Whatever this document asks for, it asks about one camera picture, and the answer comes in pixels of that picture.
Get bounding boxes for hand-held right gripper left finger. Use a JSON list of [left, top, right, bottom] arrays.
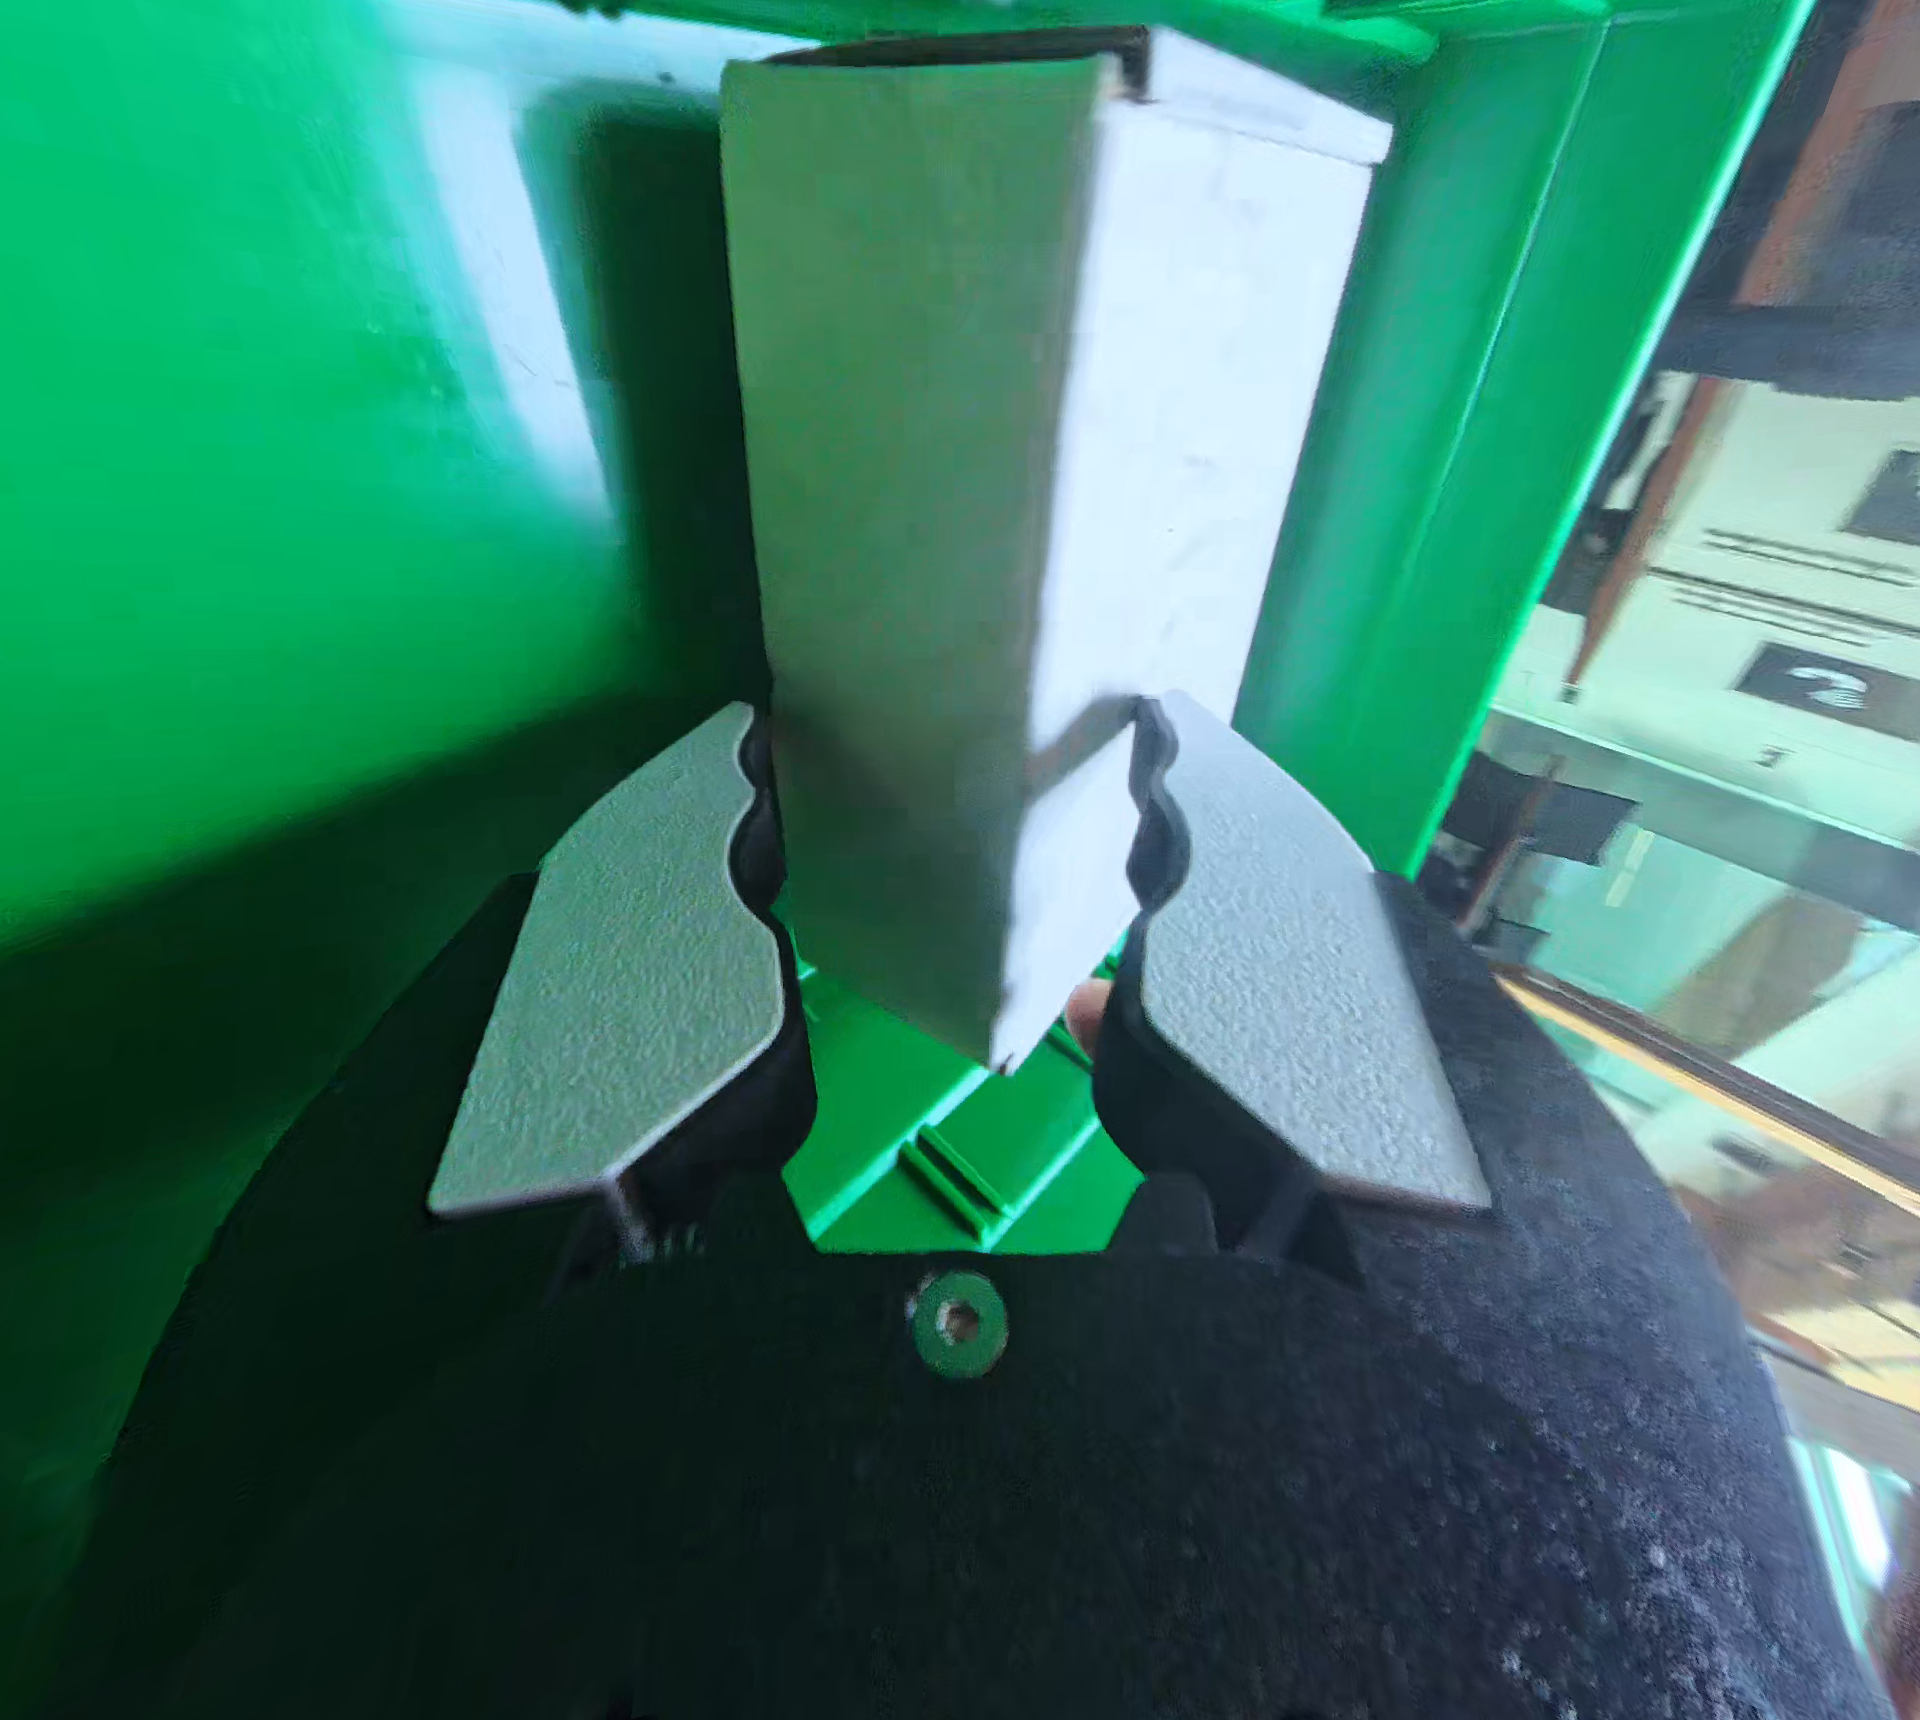
[[425, 700, 821, 1260]]

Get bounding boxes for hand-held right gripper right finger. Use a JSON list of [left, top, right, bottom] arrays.
[[1091, 692, 1496, 1287]]

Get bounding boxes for white rectangular box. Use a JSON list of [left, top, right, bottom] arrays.
[[716, 24, 1397, 1079]]

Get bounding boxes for green plastic crate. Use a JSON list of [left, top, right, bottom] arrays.
[[0, 0, 1849, 1260]]

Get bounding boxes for black printed sign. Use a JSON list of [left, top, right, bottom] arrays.
[[1735, 641, 1880, 720]]

